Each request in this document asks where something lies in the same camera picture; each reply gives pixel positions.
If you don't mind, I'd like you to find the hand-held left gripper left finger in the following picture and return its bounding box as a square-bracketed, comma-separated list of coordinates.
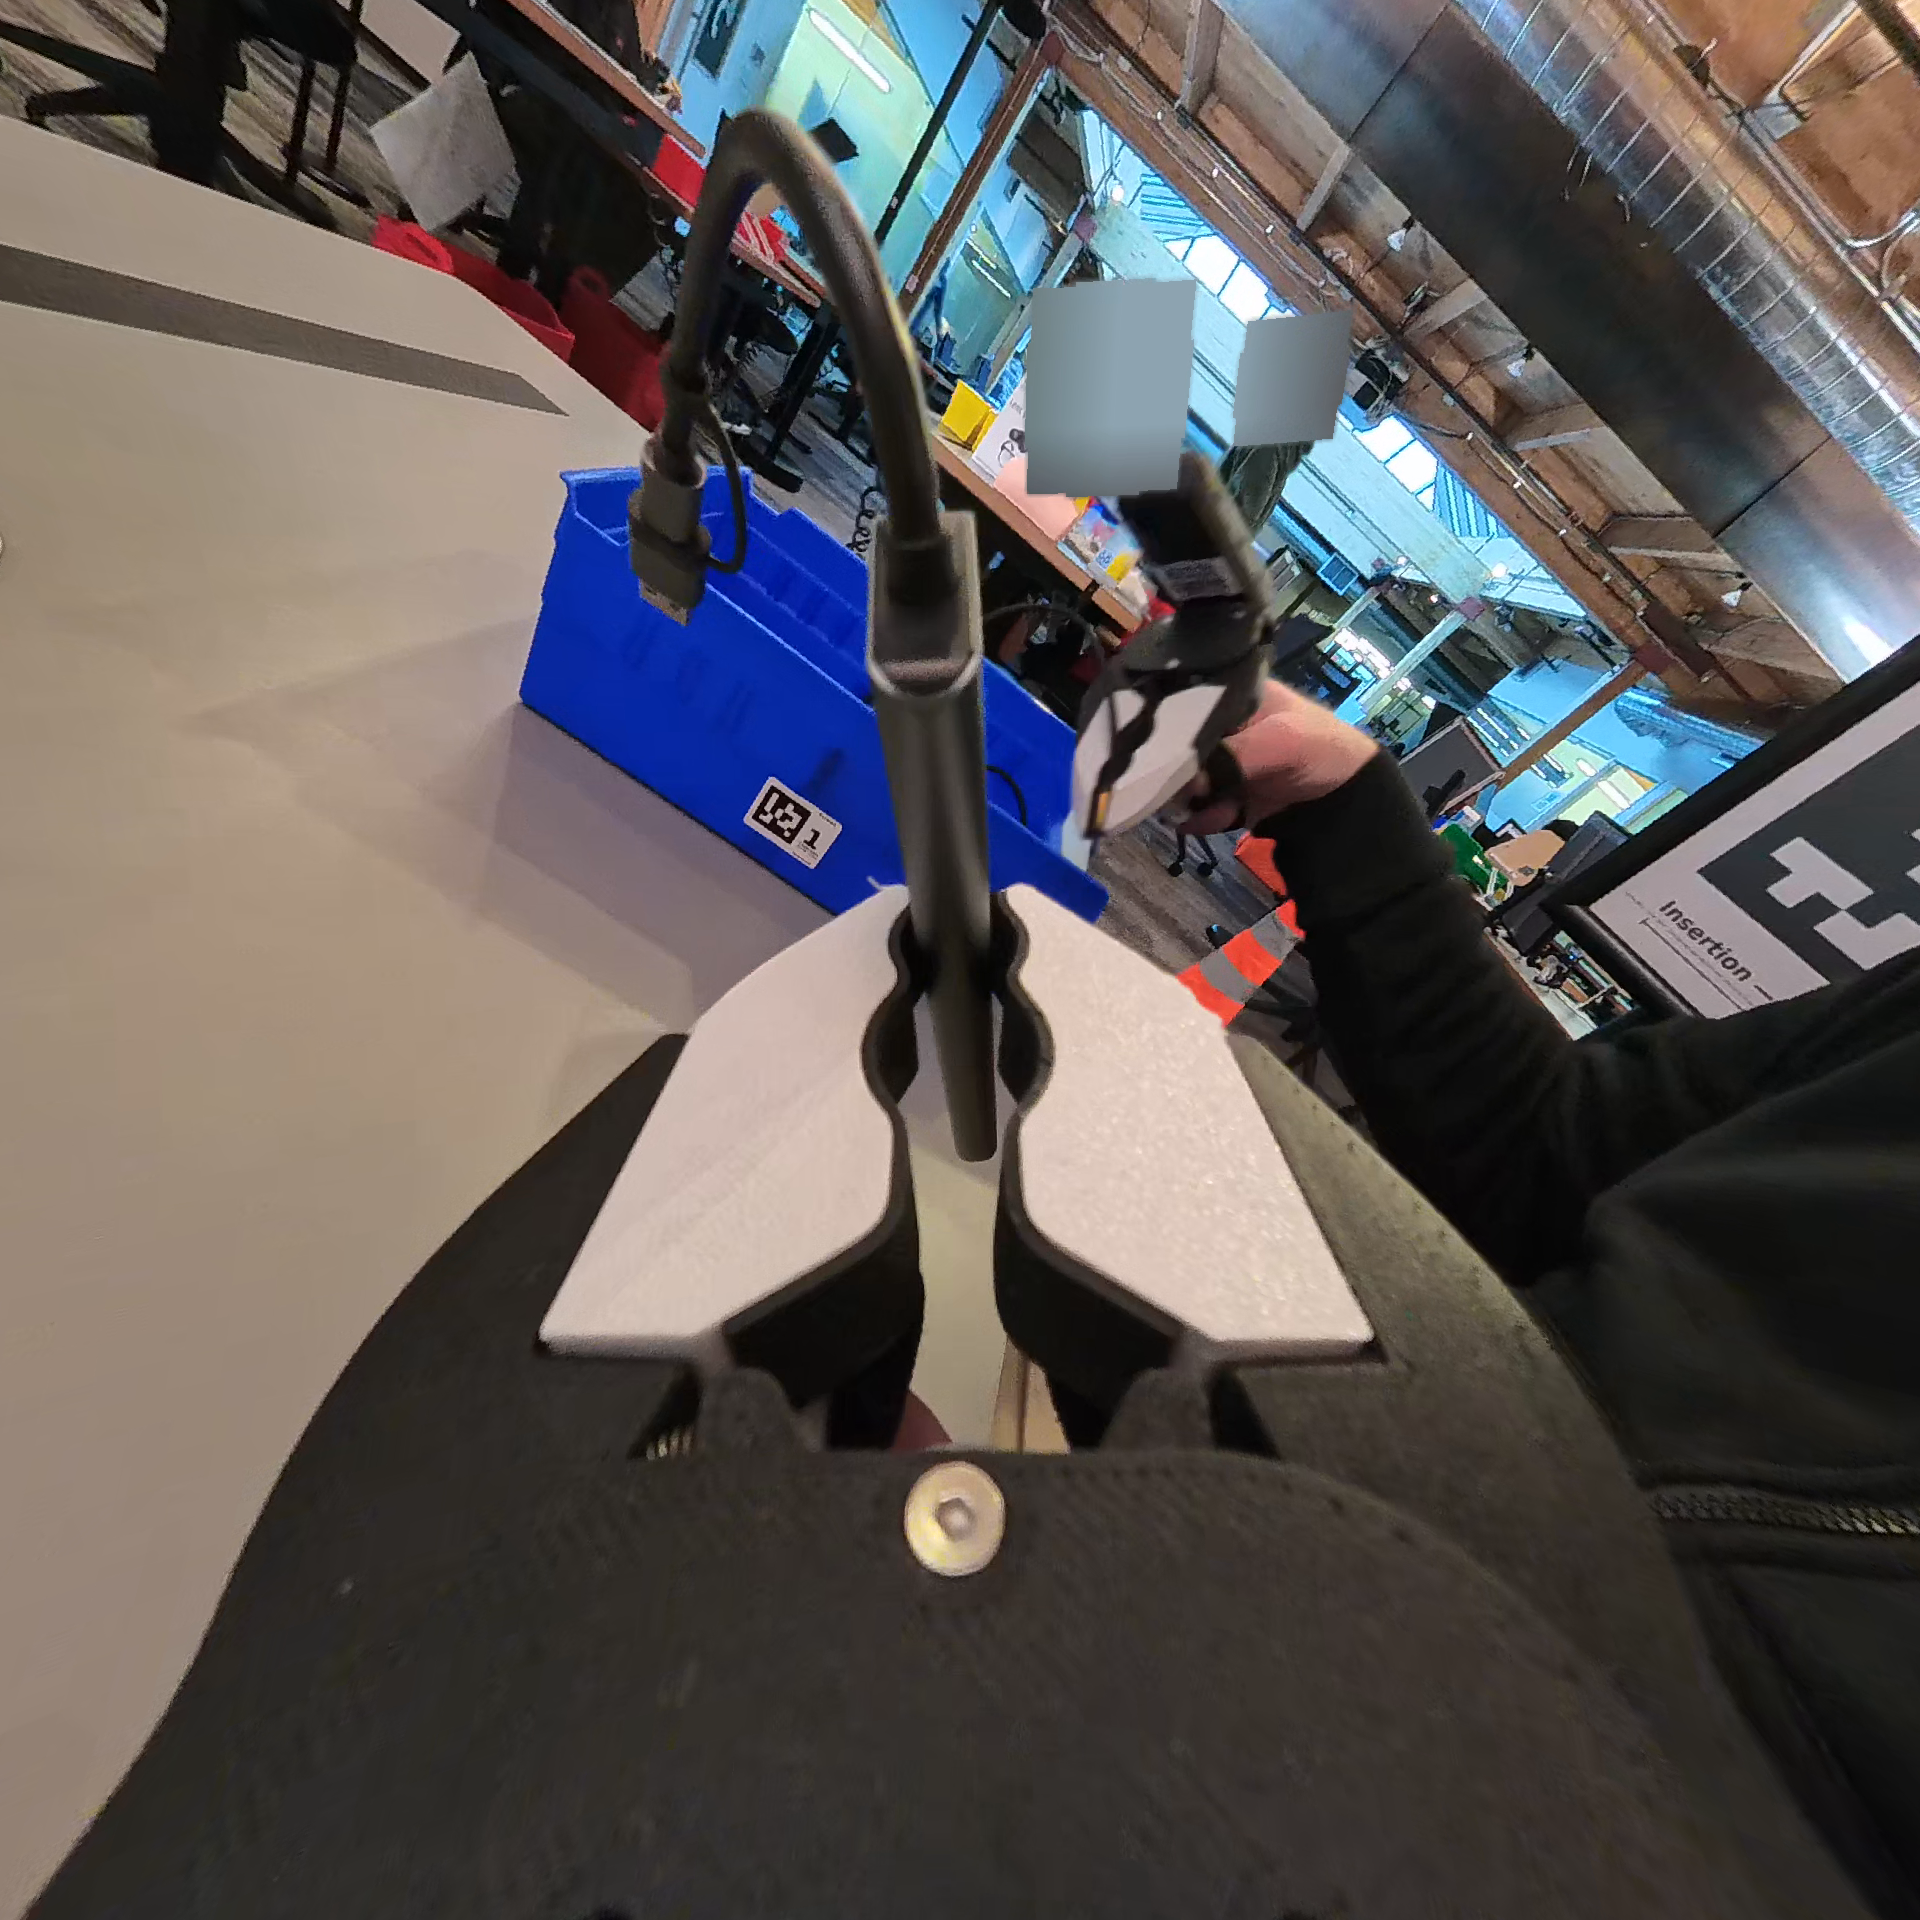
[539, 885, 923, 1449]

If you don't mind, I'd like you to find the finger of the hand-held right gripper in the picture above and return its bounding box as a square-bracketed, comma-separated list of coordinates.
[1107, 691, 1226, 827]
[1072, 691, 1158, 835]

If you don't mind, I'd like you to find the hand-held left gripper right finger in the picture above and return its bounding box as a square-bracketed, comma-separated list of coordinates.
[994, 885, 1377, 1448]

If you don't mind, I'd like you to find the blue plastic bin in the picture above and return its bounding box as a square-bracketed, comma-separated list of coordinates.
[518, 464, 1114, 921]

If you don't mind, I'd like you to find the black usb hub tail cable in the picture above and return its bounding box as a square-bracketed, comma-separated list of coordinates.
[627, 107, 951, 629]

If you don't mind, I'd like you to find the person's right forearm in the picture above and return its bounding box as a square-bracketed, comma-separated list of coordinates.
[1257, 743, 1697, 1292]

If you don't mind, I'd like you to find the person's right hand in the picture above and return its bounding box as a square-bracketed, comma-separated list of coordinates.
[1184, 704, 1390, 841]

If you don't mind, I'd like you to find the black framed tag sign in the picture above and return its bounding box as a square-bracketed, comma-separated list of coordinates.
[1543, 637, 1920, 1024]

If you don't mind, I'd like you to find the person's black jacket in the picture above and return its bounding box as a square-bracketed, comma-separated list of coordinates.
[1501, 945, 1920, 1920]

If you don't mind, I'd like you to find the red bin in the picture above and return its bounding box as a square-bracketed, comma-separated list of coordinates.
[375, 215, 671, 431]

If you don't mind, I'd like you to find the metal ventilation duct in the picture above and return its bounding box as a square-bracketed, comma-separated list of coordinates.
[1351, 0, 1920, 633]

